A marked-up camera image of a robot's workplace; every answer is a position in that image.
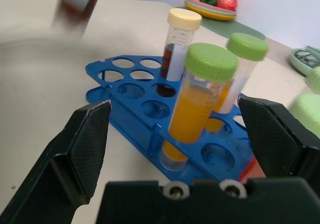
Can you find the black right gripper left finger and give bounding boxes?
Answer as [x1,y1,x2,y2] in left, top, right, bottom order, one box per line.
[0,99,112,224]

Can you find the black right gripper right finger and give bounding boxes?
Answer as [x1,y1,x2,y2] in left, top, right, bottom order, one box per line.
[237,96,320,179]

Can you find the red liquid test tube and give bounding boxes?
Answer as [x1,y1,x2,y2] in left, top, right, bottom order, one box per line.
[238,156,267,183]

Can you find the blue test tube rack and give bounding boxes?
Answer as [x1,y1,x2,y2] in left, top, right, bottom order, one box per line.
[84,55,258,183]

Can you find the light green tube cap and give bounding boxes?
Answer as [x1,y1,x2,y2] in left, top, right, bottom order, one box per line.
[288,93,320,133]

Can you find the green-capped orange liquid tube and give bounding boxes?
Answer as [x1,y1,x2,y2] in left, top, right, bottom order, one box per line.
[206,32,270,135]
[159,42,240,172]

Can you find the light green tray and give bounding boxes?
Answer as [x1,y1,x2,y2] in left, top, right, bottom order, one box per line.
[289,45,320,75]

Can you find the green table mat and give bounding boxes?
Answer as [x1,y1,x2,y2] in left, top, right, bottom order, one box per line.
[199,16,266,41]

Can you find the cream-capped red liquid tube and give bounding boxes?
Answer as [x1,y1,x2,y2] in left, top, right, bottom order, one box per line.
[159,8,203,82]

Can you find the yellow plate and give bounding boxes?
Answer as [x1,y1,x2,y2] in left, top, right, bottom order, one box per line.
[184,3,237,21]

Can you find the red toy apple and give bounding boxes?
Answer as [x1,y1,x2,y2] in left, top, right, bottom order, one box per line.
[216,0,239,10]

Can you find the light green plate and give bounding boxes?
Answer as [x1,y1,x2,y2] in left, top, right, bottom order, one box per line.
[184,0,237,16]

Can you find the pink plate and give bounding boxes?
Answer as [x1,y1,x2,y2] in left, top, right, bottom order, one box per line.
[184,0,237,12]

